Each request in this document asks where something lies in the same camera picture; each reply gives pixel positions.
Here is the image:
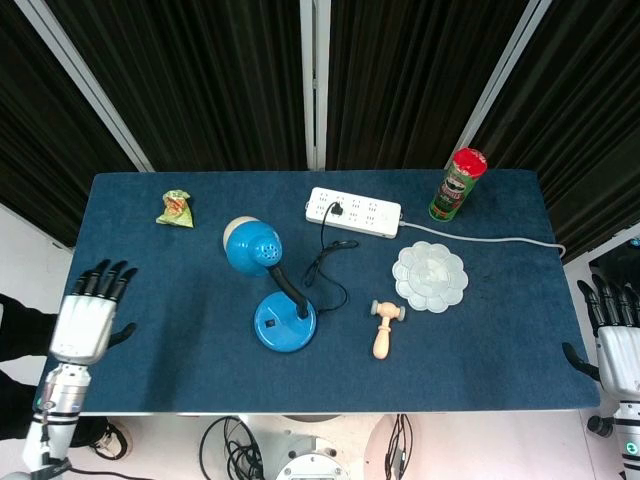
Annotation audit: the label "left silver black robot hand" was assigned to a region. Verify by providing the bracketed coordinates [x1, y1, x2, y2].
[48, 259, 139, 366]

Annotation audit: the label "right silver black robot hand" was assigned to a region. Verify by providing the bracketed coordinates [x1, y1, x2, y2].
[561, 272, 640, 393]

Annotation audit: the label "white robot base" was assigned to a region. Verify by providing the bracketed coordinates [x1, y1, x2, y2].
[239, 413, 396, 480]

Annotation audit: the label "blue desk lamp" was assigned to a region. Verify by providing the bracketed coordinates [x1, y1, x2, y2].
[222, 215, 318, 354]

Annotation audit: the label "black white sneaker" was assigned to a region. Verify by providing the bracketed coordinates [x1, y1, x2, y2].
[79, 417, 129, 459]

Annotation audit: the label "blue table mat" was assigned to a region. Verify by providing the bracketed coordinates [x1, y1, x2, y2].
[64, 169, 601, 414]

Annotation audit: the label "crumpled yellow-green snack bag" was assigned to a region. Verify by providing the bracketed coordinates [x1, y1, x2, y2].
[154, 189, 196, 230]

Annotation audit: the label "white flower paint palette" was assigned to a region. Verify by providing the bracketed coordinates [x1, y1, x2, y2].
[391, 240, 470, 314]

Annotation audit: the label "green chips can red lid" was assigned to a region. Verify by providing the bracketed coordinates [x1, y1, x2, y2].
[428, 146, 489, 221]

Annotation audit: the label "wooden toy hammer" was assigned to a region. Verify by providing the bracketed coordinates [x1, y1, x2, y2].
[369, 299, 407, 360]

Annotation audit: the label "white power strip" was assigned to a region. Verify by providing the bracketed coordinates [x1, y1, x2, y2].
[304, 186, 403, 239]

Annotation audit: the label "white power strip cable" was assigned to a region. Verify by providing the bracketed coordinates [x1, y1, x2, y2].
[398, 219, 568, 262]

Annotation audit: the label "black floor cables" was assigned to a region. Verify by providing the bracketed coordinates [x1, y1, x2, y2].
[199, 414, 265, 480]

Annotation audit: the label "black cable bundle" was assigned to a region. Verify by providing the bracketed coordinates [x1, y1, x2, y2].
[383, 412, 415, 480]

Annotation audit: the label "black power cable with plug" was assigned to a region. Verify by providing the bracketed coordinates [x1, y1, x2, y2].
[304, 198, 360, 315]

